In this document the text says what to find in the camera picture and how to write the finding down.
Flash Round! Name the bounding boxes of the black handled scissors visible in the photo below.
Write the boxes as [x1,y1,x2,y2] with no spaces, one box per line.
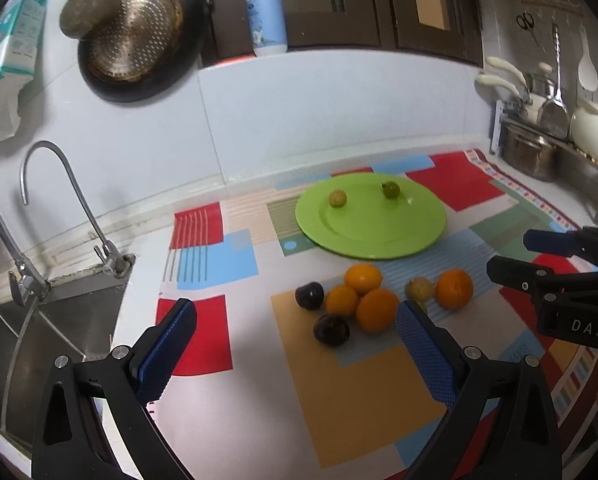
[516,10,542,51]

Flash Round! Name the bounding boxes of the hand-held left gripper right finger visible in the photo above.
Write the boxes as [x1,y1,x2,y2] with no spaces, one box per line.
[395,300,564,480]

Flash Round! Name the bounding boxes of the white blue pump bottle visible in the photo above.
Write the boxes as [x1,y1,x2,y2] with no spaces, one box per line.
[245,0,289,57]

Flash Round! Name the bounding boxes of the stainless steel pot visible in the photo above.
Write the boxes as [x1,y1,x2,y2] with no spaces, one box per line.
[499,120,560,183]

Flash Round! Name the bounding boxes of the stainless steel sink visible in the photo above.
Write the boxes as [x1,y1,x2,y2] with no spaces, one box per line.
[0,275,130,441]

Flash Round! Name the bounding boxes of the saucepan with white handle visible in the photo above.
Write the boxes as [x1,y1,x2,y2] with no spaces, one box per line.
[484,56,562,103]
[475,74,544,123]

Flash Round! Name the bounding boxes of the white rice paddle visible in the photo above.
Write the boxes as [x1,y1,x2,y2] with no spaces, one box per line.
[577,25,598,92]

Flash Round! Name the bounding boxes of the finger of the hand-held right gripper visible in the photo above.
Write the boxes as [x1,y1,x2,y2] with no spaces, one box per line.
[523,226,598,272]
[486,256,598,295]

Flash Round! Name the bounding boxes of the brass perforated strainer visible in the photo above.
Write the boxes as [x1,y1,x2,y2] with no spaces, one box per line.
[86,0,186,83]

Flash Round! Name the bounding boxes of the large orange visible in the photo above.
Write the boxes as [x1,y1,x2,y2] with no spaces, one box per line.
[355,288,400,334]
[436,269,474,310]

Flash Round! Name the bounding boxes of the steel lever faucet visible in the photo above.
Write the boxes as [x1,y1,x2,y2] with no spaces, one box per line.
[0,170,50,306]

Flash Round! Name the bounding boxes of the steel spatula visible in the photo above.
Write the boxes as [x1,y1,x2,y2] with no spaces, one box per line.
[536,22,572,140]

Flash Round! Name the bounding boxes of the colourful patchwork table mat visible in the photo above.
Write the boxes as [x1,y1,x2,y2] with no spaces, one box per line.
[156,147,598,471]

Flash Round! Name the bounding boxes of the white ceramic jar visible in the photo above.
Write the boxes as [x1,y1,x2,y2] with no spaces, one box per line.
[570,99,598,163]

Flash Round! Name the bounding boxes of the teal white cardboard box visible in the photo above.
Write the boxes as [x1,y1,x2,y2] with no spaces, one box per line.
[0,0,47,103]

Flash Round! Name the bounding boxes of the steel gooseneck faucet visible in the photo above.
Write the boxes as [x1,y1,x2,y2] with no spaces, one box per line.
[20,140,136,278]

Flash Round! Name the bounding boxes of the metal kitchen rack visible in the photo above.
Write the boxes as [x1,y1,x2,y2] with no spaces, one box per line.
[489,100,598,226]

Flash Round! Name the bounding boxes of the small orange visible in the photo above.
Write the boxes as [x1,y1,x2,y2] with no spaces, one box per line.
[344,263,384,296]
[325,285,360,317]

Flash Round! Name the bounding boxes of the dark purple plum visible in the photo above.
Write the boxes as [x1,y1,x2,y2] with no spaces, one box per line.
[294,281,325,310]
[313,313,351,346]

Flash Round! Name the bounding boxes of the green round plate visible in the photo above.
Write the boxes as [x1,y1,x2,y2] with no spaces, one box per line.
[295,172,448,261]

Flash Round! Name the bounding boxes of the dark wooden cabinet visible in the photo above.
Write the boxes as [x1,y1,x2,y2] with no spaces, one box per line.
[181,0,484,66]

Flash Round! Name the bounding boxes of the white plastic bag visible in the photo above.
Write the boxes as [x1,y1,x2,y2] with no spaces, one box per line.
[0,77,27,145]

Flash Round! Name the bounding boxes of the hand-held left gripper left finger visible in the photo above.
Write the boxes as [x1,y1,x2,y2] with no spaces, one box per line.
[30,298,198,480]

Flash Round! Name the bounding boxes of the black frying pan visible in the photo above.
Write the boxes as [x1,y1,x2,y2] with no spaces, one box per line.
[76,0,210,104]

